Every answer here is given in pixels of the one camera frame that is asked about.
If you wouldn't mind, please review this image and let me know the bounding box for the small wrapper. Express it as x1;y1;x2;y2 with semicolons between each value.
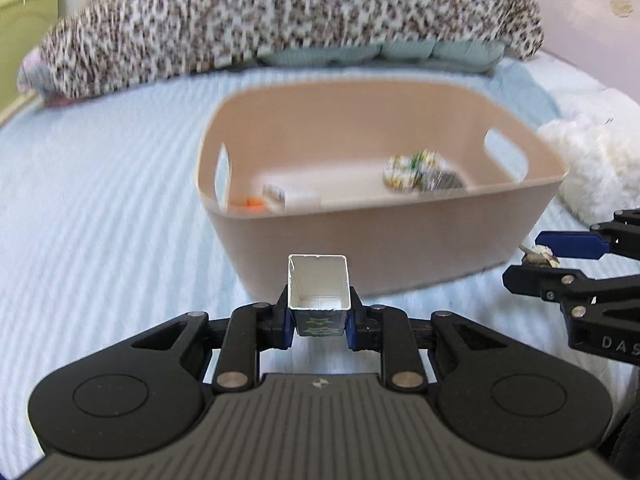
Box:
518;245;561;268

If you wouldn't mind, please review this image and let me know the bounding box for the blue white patterned box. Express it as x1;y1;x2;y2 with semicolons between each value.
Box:
262;183;321;211

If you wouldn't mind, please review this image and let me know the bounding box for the floral fabric scrunchie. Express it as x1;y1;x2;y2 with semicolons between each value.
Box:
383;150;446;192

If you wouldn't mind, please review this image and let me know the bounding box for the white fluffy plush toy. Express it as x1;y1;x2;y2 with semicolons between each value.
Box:
537;117;639;224

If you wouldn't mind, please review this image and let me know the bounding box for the beige plastic storage basket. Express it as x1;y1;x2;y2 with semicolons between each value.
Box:
196;78;566;300

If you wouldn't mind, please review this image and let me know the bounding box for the leopard print blanket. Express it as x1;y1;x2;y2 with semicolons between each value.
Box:
20;0;544;101

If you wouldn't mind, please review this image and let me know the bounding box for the green plastic storage bin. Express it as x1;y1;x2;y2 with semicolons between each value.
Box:
1;0;58;124

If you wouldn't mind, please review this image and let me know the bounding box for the pink wall panel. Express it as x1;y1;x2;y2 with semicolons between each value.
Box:
538;0;639;100

